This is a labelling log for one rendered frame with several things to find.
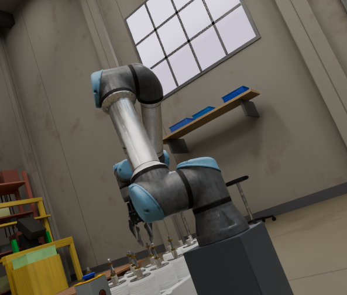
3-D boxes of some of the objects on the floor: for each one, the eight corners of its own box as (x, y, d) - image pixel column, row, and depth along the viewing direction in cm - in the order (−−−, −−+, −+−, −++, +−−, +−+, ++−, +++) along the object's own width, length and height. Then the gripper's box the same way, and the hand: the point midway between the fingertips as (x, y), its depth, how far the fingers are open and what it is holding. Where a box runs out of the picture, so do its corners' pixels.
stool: (282, 216, 389) (263, 169, 401) (265, 226, 354) (244, 174, 366) (248, 226, 420) (230, 182, 432) (229, 237, 384) (210, 189, 396)
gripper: (119, 199, 138) (135, 250, 133) (144, 191, 140) (161, 240, 136) (119, 201, 146) (134, 249, 142) (143, 193, 148) (159, 240, 144)
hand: (146, 241), depth 142 cm, fingers open, 3 cm apart
